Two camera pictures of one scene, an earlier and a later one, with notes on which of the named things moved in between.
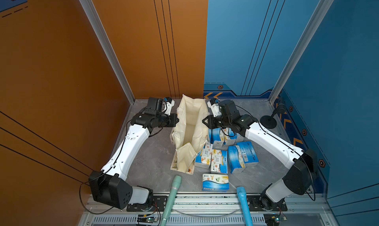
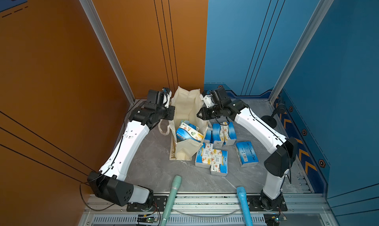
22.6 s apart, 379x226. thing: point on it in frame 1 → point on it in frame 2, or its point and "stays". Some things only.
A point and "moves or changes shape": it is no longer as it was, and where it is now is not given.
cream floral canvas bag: (191, 135) moves or changes shape
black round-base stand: (270, 122) stays
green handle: (176, 181) stays
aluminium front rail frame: (211, 209) stays
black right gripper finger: (211, 122) → (205, 113)
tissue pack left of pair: (203, 159) stays
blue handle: (242, 194) stays
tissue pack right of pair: (219, 161) stays
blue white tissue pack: (215, 182) → (184, 131)
